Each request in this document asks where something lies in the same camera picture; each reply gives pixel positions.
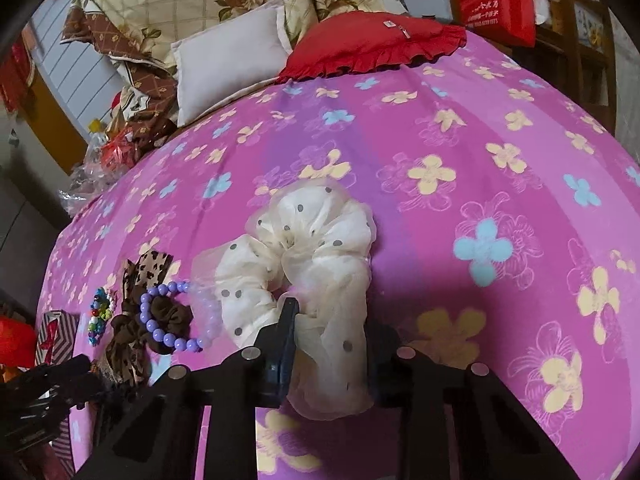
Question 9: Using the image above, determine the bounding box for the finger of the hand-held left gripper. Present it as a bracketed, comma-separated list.
[0, 377, 108, 463]
[7, 354, 95, 387]

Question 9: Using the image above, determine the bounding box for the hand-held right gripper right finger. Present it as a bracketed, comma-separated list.
[369, 324, 571, 480]

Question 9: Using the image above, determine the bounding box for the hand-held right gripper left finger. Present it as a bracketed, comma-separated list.
[75, 297, 301, 480]

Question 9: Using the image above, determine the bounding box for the striped gift box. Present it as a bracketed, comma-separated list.
[30, 310, 83, 478]

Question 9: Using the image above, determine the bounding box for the colourful beaded hair tie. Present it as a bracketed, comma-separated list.
[87, 286, 119, 347]

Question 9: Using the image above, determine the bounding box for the cream polka-dot scrunchie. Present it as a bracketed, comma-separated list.
[191, 181, 377, 419]

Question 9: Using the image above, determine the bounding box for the purple bead bracelet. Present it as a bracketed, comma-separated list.
[139, 280, 222, 354]

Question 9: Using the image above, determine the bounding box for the brown scrunchie with leopard bow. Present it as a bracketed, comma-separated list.
[106, 250, 195, 390]

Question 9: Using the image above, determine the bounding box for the red plastic bag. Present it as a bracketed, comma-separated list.
[0, 316, 39, 369]

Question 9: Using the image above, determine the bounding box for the pink floral bedsheet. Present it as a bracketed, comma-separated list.
[34, 25, 640, 480]

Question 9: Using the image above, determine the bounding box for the clear plastic bag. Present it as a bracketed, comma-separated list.
[59, 110, 151, 217]

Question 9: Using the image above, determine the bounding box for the white pillow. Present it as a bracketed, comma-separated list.
[171, 0, 293, 128]

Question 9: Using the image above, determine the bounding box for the brown patterned blanket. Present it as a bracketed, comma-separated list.
[61, 0, 182, 157]

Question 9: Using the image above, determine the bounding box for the red ruffled pillow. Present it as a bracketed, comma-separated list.
[278, 10, 468, 83]

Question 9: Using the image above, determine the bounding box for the red shopping bag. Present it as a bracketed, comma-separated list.
[456, 0, 537, 49]

